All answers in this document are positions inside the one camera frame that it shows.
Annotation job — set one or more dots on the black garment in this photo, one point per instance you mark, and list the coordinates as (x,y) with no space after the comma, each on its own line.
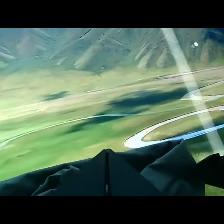
(166,173)

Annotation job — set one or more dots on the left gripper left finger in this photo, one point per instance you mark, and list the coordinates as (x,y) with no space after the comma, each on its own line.
(99,176)

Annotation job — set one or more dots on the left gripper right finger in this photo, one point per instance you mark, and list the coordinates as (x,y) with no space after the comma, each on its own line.
(117,176)

